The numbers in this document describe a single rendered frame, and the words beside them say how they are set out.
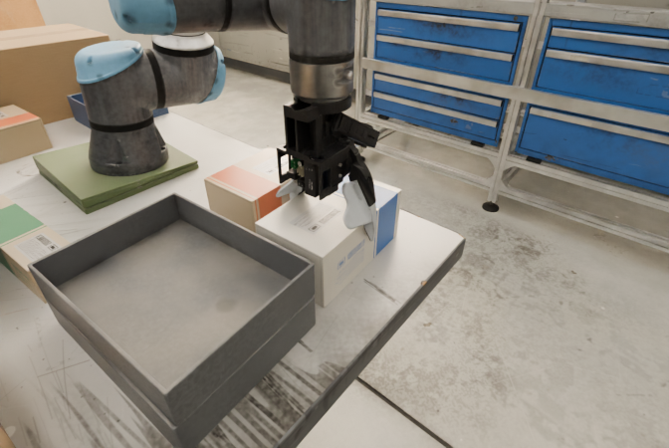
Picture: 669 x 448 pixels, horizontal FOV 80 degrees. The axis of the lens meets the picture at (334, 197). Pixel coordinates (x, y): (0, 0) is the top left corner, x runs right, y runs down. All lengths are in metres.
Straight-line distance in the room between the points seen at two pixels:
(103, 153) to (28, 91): 0.48
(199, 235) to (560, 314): 1.36
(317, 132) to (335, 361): 0.27
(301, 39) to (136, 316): 0.36
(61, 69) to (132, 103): 0.51
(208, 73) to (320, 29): 0.48
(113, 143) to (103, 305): 0.40
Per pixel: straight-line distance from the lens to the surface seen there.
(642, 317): 1.83
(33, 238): 0.71
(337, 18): 0.44
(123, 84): 0.84
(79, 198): 0.84
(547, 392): 1.45
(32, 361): 0.62
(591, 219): 2.01
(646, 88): 1.82
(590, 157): 1.92
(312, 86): 0.46
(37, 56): 1.32
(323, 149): 0.49
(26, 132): 1.16
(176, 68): 0.86
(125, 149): 0.87
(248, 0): 0.50
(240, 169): 0.73
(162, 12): 0.47
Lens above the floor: 1.11
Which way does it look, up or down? 32 degrees down
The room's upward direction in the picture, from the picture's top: straight up
